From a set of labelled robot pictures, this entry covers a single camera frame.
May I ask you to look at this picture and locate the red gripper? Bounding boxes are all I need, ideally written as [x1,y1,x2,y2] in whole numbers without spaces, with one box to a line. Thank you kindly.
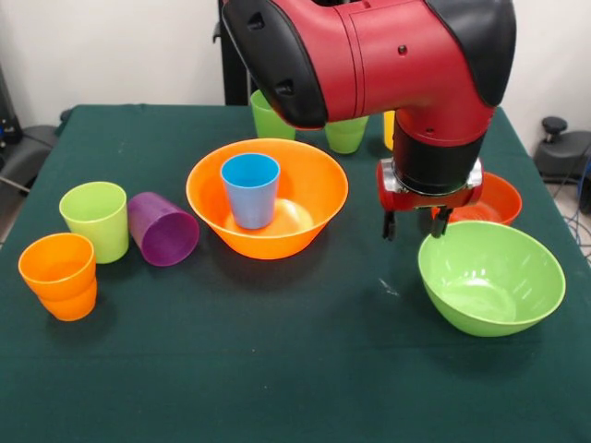
[376,159,485,242]

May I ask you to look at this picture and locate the red bowl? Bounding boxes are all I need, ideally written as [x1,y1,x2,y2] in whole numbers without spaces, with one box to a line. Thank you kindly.
[431,172,524,227]

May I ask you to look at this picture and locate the yellow cup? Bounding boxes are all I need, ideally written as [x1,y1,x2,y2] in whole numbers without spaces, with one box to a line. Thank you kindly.
[382,110,397,152]

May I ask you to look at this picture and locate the large green bowl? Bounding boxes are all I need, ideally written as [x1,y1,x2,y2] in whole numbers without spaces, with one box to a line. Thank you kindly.
[417,220,567,338]

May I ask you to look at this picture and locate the large orange bowl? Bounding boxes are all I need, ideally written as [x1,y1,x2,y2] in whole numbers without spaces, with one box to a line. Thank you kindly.
[185,138,350,260]

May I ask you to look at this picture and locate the blue cup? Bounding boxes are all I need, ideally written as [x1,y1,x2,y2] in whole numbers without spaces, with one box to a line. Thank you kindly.
[220,152,282,230]

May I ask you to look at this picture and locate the purple cup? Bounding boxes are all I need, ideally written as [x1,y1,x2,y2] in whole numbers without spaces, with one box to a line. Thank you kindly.
[127,191,200,268]

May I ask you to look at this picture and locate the grey black device base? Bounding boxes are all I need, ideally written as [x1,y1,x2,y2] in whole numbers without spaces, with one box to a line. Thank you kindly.
[534,114,591,186]
[0,124,64,195]

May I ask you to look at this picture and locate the dark green tablecloth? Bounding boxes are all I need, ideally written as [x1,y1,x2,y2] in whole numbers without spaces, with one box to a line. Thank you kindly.
[0,103,591,443]

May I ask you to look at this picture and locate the lime green cup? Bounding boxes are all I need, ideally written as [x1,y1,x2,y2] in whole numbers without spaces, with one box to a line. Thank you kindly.
[58,180,130,265]

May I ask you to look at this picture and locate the orange cup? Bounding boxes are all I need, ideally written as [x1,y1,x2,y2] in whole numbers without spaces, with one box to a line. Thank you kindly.
[18,233,98,301]
[36,276,99,322]

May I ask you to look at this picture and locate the black equipment box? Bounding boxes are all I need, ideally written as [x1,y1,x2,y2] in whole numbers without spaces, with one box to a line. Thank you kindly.
[0,62,23,150]

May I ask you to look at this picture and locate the tangle of floor cables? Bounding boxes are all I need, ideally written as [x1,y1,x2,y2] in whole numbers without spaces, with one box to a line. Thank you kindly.
[551,156,591,269]

